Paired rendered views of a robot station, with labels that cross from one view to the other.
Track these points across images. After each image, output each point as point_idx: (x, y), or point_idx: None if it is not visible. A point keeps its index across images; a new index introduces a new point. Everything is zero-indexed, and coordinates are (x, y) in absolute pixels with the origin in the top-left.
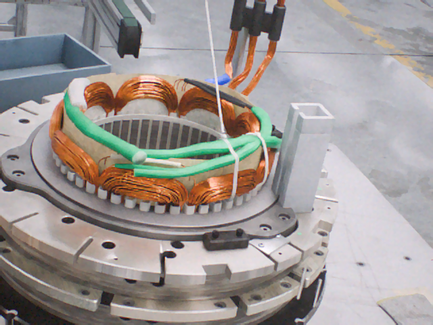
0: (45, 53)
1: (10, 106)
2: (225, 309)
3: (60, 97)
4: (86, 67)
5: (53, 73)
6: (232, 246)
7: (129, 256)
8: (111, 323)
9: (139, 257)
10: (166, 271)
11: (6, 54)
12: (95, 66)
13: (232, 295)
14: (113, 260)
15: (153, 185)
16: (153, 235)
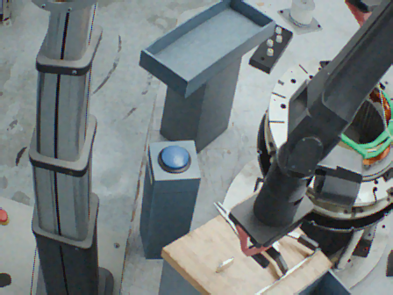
0: (223, 6)
1: (232, 60)
2: (389, 201)
3: (286, 77)
4: (265, 26)
5: (252, 36)
6: (392, 176)
7: (364, 196)
8: (351, 216)
9: (367, 195)
10: (376, 198)
11: (205, 15)
12: (268, 25)
13: (390, 192)
14: (360, 200)
15: (367, 160)
16: (367, 180)
